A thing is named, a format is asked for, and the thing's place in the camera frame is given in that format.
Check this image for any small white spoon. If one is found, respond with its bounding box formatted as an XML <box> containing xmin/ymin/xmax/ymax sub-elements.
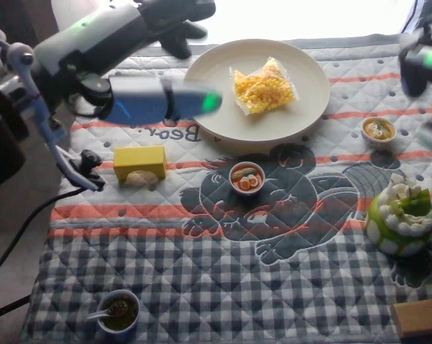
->
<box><xmin>86</xmin><ymin>306</ymin><xmax>113</xmax><ymax>321</ymax></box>

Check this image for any toy noodle bowl with egg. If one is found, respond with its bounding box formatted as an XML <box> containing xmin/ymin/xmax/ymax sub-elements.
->
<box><xmin>228</xmin><ymin>161</ymin><xmax>267</xmax><ymax>196</ymax></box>

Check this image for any wooden block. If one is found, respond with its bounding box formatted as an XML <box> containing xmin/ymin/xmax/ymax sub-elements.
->
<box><xmin>390</xmin><ymin>297</ymin><xmax>432</xmax><ymax>341</ymax></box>

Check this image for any toy bowl of green soup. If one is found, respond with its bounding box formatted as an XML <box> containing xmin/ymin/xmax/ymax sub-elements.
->
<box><xmin>95</xmin><ymin>289</ymin><xmax>141</xmax><ymax>335</ymax></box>

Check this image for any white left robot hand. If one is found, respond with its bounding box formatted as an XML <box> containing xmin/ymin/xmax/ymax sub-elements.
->
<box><xmin>32</xmin><ymin>0</ymin><xmax>224</xmax><ymax>128</ymax></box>

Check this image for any black cable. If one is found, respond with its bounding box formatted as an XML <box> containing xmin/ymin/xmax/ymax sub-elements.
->
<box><xmin>0</xmin><ymin>188</ymin><xmax>82</xmax><ymax>284</ymax></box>
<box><xmin>0</xmin><ymin>296</ymin><xmax>31</xmax><ymax>323</ymax></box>

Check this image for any cream round plate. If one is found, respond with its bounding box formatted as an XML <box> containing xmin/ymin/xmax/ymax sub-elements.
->
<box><xmin>183</xmin><ymin>38</ymin><xmax>331</xmax><ymax>143</ymax></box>

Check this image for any yellow block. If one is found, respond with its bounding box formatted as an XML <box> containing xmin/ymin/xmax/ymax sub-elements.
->
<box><xmin>113</xmin><ymin>145</ymin><xmax>168</xmax><ymax>182</ymax></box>

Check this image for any small toy soup bowl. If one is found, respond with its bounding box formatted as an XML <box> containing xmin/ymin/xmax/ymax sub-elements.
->
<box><xmin>360</xmin><ymin>116</ymin><xmax>397</xmax><ymax>151</ymax></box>

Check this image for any grey quilt with bear print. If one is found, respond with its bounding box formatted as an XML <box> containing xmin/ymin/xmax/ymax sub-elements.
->
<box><xmin>20</xmin><ymin>34</ymin><xmax>432</xmax><ymax>344</ymax></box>

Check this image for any yellow corn pile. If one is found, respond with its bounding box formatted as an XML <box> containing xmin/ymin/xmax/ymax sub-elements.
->
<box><xmin>229</xmin><ymin>56</ymin><xmax>299</xmax><ymax>115</ymax></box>

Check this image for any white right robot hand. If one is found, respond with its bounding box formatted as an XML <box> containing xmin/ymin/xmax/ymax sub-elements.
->
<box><xmin>396</xmin><ymin>21</ymin><xmax>432</xmax><ymax>158</ymax></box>

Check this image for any beige toy bun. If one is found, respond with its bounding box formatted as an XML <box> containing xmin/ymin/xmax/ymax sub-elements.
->
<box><xmin>125</xmin><ymin>170</ymin><xmax>160</xmax><ymax>187</ymax></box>

